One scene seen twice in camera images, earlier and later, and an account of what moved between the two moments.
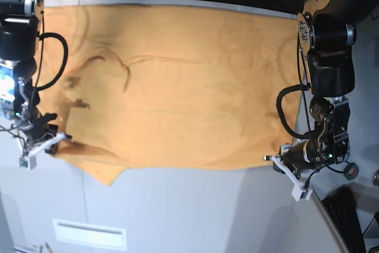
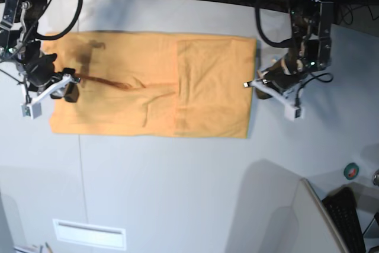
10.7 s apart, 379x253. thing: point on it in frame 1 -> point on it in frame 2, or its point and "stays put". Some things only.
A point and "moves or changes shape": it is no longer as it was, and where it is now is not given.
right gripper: x=323 y=147 -> x=288 y=72
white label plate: x=90 y=234 stays put
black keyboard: x=341 y=205 stays put
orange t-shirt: x=150 y=86 moves or changes shape
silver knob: x=375 y=178 stays put
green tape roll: x=351 y=170 stays put
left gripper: x=31 y=130 -> x=38 y=67
